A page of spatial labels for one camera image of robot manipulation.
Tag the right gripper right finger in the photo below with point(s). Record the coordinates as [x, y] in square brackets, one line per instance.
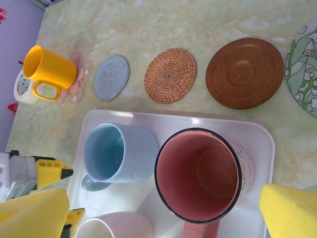
[289, 213]

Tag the blue-grey round coaster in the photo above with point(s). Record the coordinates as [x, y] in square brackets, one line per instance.
[111, 77]

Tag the tall pink floral mug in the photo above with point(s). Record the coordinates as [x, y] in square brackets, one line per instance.
[198, 173]

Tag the woven rattan coaster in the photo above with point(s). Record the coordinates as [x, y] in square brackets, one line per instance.
[171, 75]

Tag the grey aluminium frame post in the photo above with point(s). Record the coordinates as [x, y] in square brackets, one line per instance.
[43, 3]

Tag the dark brown wooden coaster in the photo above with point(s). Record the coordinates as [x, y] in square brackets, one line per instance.
[245, 73]

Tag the pink flower-shaped coaster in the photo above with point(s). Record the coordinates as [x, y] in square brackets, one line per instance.
[84, 69]

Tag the yellow mug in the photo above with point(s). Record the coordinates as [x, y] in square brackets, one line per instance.
[57, 67]

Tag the white rectangular tray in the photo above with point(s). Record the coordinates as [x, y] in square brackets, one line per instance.
[247, 138]

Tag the white pink mug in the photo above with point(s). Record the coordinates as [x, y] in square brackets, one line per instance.
[119, 223]

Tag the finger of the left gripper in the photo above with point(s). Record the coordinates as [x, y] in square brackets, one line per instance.
[49, 173]
[74, 218]

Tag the beige tape roll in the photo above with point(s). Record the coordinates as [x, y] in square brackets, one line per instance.
[21, 94]

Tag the green floral round coaster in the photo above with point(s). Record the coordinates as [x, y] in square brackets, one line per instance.
[304, 69]

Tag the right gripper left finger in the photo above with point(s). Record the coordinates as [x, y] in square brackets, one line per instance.
[29, 218]

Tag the light blue mug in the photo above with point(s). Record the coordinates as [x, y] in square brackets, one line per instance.
[138, 153]

